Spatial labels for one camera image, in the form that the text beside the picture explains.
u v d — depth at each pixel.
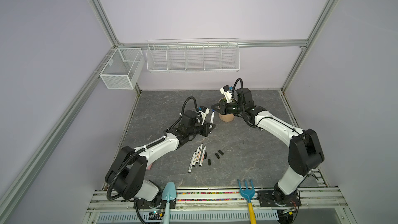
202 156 0.87
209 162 0.85
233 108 0.74
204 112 0.76
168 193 0.74
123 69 1.02
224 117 0.97
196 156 0.87
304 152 0.46
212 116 0.82
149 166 0.85
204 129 0.74
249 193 0.75
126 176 0.43
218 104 0.78
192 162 0.85
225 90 0.77
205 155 0.88
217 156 0.87
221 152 0.89
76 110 0.63
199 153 0.89
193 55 0.97
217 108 0.80
